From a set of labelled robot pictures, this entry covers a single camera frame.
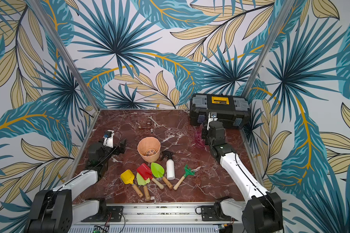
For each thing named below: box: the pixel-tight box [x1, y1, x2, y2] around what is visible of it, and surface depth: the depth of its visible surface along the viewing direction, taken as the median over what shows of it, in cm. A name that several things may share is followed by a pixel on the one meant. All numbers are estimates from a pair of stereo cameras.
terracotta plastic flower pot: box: [137, 136, 161, 163], surface depth 94 cm
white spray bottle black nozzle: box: [159, 150, 176, 181], surface depth 88 cm
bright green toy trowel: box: [150, 162, 173, 190], surface depth 90 cm
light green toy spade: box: [136, 172, 151, 201], surface depth 85 cm
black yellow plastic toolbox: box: [189, 93, 251, 128], surface depth 102 cm
